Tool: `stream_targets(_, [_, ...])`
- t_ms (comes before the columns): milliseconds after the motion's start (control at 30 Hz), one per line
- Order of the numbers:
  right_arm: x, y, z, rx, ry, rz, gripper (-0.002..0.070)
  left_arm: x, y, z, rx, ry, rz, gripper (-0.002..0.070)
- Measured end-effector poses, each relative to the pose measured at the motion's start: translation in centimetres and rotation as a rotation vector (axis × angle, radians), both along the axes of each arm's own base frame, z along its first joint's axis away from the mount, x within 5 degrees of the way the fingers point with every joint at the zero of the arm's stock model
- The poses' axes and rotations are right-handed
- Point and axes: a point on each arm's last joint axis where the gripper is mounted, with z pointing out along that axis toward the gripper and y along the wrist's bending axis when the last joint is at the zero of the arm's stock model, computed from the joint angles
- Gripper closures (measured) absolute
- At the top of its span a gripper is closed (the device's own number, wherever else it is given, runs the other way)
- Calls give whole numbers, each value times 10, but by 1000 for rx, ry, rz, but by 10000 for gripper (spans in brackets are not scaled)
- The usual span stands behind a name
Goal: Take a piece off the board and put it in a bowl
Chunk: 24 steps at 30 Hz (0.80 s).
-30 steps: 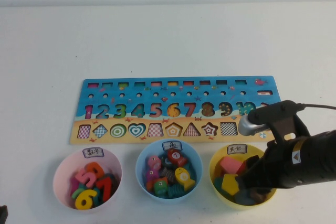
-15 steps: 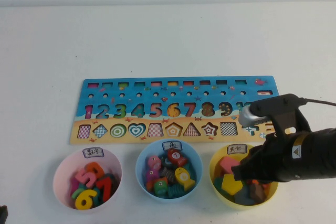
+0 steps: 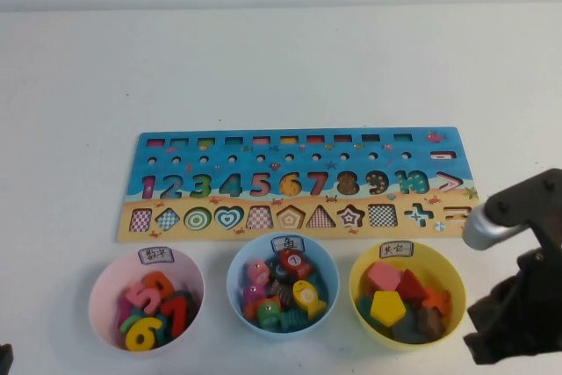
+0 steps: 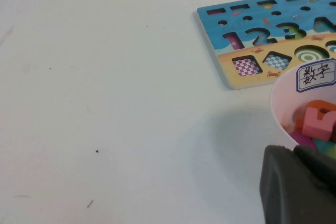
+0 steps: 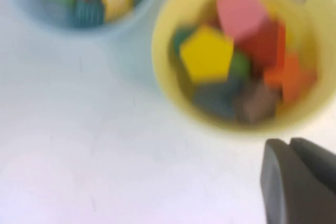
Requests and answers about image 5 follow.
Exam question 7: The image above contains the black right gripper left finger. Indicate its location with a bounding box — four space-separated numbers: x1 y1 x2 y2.
259 137 323 224

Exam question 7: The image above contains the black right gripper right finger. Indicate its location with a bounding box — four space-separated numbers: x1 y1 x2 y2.
290 136 336 224

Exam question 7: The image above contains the red wooden triangle piece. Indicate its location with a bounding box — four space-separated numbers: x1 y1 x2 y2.
235 19 287 75

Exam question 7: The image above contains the brown wooden shape piece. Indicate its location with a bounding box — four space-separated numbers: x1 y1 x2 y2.
233 81 283 125

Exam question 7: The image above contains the slate blue wooden shape piece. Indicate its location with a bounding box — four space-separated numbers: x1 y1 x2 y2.
193 76 245 120

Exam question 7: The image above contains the orange wooden plus piece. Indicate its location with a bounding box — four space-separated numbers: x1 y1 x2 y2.
264 52 318 104

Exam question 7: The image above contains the green wooden shape piece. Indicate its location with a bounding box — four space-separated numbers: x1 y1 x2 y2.
229 50 253 80

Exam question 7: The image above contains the yellow wooden pentagon piece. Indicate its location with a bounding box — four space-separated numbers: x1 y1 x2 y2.
179 25 235 83

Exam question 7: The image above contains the yellow plastic bowl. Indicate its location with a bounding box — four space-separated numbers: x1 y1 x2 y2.
151 0 336 141

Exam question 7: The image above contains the teal wooden round piece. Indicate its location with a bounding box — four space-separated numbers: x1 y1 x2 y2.
170 26 200 57

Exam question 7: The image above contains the pink wooden trapezoid piece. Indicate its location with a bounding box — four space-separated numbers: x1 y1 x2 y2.
216 0 271 42

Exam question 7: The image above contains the blue plastic bowl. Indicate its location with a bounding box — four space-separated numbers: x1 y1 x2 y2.
0 0 169 38

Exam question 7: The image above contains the teal wooden fish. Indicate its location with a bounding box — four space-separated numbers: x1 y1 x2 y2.
70 0 106 27

